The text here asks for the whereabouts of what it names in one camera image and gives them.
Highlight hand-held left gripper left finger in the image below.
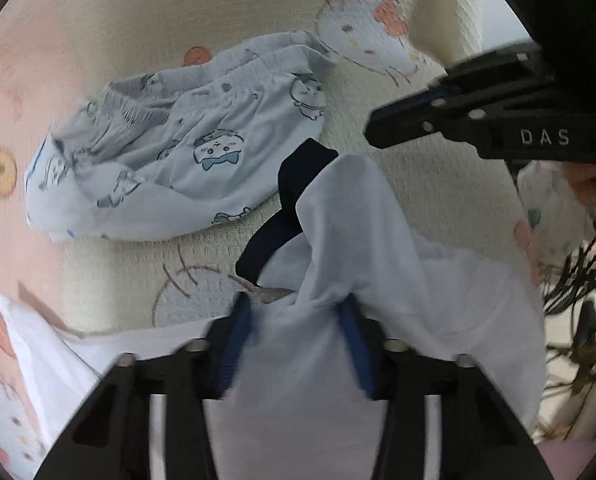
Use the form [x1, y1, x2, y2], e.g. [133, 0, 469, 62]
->
[33, 292, 254, 480]

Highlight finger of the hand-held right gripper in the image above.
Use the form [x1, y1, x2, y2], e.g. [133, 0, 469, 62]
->
[364, 85, 499, 150]
[430, 42, 554, 93]

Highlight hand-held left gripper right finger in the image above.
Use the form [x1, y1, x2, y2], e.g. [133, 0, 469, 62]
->
[338, 295, 554, 480]

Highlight white navy trimmed t-shirt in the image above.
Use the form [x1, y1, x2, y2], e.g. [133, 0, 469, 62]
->
[203, 140, 546, 480]

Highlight light blue printed shorts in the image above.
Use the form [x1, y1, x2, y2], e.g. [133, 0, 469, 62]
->
[24, 30, 339, 243]

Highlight person's right forearm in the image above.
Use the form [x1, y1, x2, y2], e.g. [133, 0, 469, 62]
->
[515, 160, 596, 286]

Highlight person's right hand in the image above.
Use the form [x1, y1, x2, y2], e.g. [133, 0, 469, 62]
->
[563, 161, 596, 207]

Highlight pink and cream printed blanket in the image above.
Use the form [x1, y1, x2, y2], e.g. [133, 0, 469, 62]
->
[0, 0, 534, 480]

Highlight black metal frame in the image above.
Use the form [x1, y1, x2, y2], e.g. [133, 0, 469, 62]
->
[543, 240, 596, 411]

